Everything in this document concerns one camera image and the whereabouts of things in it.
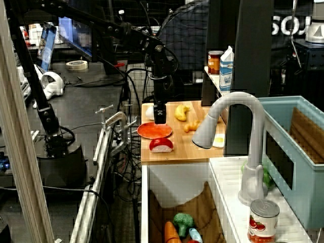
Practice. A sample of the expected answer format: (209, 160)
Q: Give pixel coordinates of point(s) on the teal plastic bin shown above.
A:
(306, 189)

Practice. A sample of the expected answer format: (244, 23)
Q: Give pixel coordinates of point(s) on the computer monitor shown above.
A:
(76, 33)

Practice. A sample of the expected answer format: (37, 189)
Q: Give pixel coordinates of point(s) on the red toy tomato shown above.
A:
(193, 241)

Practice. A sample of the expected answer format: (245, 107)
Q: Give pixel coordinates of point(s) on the black work table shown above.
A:
(81, 106)

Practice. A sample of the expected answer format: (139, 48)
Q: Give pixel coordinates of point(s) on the red round plate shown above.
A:
(152, 131)

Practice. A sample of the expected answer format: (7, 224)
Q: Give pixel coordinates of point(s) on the black mesh umbrella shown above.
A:
(184, 35)

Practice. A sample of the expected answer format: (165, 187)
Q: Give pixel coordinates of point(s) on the toy fried egg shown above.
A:
(219, 140)

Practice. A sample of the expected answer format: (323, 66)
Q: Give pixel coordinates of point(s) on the grey toy faucet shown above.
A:
(250, 141)

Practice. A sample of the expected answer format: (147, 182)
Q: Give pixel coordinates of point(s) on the green toy broccoli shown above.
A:
(183, 221)

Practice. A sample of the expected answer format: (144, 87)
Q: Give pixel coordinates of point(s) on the wooden countertop board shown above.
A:
(187, 146)

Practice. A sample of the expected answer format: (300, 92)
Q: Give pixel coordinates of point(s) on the green toy lettuce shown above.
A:
(268, 178)

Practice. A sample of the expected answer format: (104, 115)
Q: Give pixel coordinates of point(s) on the tomato print tin can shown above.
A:
(263, 220)

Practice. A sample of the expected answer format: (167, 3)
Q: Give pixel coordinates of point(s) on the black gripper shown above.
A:
(162, 87)

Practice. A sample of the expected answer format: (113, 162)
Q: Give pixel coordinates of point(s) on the light wooden post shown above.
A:
(17, 141)

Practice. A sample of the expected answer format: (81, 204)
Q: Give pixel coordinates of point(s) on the white kitchen shelf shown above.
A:
(213, 81)

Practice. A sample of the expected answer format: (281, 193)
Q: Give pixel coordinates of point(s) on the red toy soup can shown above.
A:
(214, 63)

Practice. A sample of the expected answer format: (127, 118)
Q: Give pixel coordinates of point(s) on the yellow toy potato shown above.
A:
(181, 113)

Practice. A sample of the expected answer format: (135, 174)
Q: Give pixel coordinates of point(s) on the grey metal C-clamp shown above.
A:
(119, 119)

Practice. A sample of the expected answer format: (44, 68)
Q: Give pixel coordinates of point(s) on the white toy sink unit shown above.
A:
(227, 182)

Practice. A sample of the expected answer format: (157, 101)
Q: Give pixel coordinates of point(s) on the blue white milk carton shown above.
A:
(226, 73)

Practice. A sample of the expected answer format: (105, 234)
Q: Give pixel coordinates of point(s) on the orange toy carrot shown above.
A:
(170, 233)

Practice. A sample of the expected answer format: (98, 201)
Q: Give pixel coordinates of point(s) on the white grey appliance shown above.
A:
(315, 30)

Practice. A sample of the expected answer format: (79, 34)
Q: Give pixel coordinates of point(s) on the masking tape roll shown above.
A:
(77, 65)

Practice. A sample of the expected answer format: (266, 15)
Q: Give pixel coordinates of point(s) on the aluminium frame rail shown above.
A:
(98, 162)

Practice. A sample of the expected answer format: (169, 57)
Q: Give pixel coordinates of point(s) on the black kitchen pillar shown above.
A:
(253, 76)

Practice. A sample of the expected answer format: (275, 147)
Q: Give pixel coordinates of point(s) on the orange toy croissant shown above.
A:
(190, 126)

